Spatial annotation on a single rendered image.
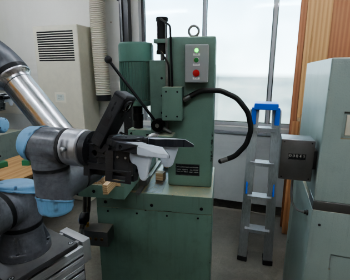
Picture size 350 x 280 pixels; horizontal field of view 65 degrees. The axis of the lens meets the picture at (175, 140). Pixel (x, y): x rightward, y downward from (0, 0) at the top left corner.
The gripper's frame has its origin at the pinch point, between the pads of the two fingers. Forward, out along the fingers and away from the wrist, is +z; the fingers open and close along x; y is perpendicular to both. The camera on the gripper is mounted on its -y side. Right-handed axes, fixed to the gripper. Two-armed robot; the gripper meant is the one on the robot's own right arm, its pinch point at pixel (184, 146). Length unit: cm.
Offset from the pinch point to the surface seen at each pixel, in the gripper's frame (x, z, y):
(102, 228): -67, -59, 53
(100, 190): -53, -51, 29
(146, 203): -73, -38, 40
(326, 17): -197, 51, -81
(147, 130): -86, -45, 5
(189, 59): -72, -20, -28
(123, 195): -54, -41, 31
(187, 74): -72, -21, -22
